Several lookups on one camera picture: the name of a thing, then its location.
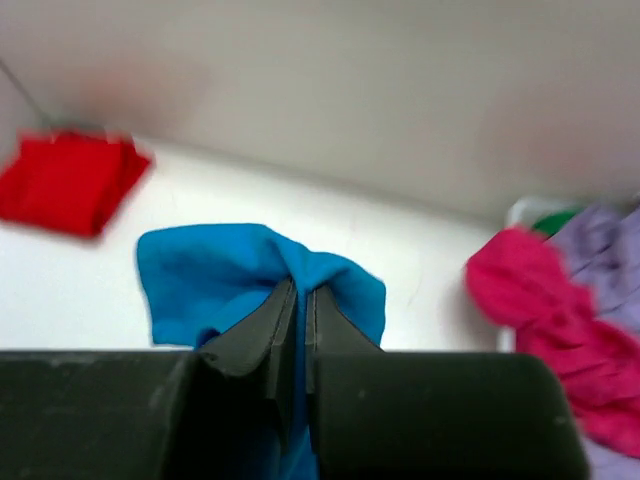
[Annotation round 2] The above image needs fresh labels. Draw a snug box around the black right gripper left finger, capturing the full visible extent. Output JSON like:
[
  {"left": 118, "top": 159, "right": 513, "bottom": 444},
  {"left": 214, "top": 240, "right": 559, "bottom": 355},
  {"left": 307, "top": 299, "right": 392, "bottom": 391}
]
[{"left": 199, "top": 278, "right": 297, "bottom": 479}]

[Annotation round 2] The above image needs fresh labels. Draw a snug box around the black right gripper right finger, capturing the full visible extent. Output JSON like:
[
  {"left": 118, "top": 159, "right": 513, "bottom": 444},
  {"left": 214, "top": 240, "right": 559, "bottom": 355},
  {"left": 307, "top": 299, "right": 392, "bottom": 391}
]
[{"left": 305, "top": 285, "right": 386, "bottom": 479}]

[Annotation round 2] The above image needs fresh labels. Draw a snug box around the blue t shirt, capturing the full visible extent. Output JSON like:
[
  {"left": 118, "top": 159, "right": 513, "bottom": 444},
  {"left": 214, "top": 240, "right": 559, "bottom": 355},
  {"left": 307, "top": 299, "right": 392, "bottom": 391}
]
[{"left": 136, "top": 224, "right": 386, "bottom": 479}]

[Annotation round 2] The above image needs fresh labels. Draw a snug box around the pink t shirt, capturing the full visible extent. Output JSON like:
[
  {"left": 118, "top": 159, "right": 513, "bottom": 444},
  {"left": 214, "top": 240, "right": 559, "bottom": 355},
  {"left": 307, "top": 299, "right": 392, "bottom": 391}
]
[{"left": 464, "top": 227, "right": 639, "bottom": 457}]

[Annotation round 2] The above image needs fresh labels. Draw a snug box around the white plastic basket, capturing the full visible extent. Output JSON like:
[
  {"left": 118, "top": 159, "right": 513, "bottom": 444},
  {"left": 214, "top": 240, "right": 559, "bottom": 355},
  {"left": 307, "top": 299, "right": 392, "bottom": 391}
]
[{"left": 496, "top": 196, "right": 584, "bottom": 353}]

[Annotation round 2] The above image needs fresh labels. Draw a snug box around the green t shirt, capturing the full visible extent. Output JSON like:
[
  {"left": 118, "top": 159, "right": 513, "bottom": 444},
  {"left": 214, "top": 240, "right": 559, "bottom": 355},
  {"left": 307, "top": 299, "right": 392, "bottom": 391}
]
[{"left": 531, "top": 210, "right": 579, "bottom": 238}]

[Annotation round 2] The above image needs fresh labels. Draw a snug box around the red folded t shirt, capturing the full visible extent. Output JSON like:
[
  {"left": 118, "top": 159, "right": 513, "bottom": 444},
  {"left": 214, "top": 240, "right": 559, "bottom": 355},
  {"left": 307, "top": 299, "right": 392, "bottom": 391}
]
[{"left": 1, "top": 130, "right": 153, "bottom": 239}]

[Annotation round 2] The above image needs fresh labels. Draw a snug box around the lavender t shirt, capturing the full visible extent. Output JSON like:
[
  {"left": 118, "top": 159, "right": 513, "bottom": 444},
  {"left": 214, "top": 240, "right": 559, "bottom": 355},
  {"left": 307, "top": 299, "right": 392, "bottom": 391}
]
[{"left": 547, "top": 203, "right": 640, "bottom": 480}]

